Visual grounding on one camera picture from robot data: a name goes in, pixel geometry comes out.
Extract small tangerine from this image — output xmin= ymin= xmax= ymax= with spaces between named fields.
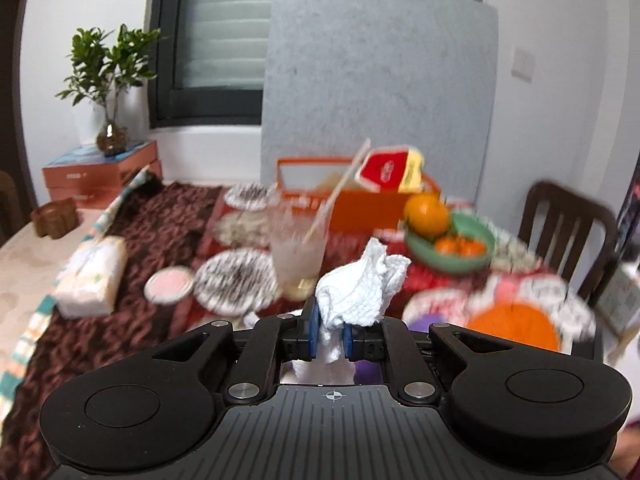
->
xmin=457 ymin=237 xmax=487 ymax=258
xmin=434 ymin=235 xmax=460 ymax=256

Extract dark wooden chair right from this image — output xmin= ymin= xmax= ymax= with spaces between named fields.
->
xmin=518 ymin=180 xmax=617 ymax=304

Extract round pink white coaster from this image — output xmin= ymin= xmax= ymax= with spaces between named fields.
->
xmin=143 ymin=266 xmax=194 ymax=306

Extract stacked brown gift boxes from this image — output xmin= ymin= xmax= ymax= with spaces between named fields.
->
xmin=42 ymin=141 xmax=163 ymax=209

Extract small brown wooden holder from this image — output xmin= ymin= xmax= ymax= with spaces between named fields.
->
xmin=30 ymin=198 xmax=79 ymax=240

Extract white tissue pack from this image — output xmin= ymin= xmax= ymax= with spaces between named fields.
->
xmin=53 ymin=236 xmax=128 ymax=318

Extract purple cloth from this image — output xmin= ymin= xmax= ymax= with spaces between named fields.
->
xmin=349 ymin=313 xmax=442 ymax=385

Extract large orange fruit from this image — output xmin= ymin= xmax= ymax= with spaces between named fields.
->
xmin=404 ymin=193 xmax=451 ymax=240

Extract pale drinking straw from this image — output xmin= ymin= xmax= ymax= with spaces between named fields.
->
xmin=303 ymin=139 xmax=371 ymax=244

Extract orange silicone round mat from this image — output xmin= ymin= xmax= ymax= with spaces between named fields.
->
xmin=466 ymin=301 xmax=561 ymax=352

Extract grey felt board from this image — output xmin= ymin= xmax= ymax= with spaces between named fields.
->
xmin=260 ymin=0 xmax=499 ymax=200

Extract potted green plant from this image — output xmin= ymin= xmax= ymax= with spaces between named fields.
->
xmin=56 ymin=24 xmax=164 ymax=157

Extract orange storage box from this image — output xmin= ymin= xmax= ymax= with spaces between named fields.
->
xmin=277 ymin=157 xmax=440 ymax=234

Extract white pink plush bunny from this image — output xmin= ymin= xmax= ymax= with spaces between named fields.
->
xmin=492 ymin=274 xmax=597 ymax=341

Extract glass cup with drink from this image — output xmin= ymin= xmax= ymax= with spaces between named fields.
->
xmin=266 ymin=188 xmax=331 ymax=301

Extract red yellow plush toy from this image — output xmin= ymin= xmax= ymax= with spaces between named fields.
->
xmin=355 ymin=145 xmax=424 ymax=193

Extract dark framed window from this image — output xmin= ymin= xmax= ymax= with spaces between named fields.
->
xmin=149 ymin=0 xmax=272 ymax=128

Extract white wall switch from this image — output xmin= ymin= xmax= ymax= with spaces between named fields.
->
xmin=511 ymin=48 xmax=536 ymax=84

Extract white knitted cloth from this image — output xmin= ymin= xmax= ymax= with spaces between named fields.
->
xmin=282 ymin=237 xmax=411 ymax=385

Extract green fruit bowl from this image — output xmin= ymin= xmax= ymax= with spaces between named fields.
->
xmin=405 ymin=212 xmax=496 ymax=275

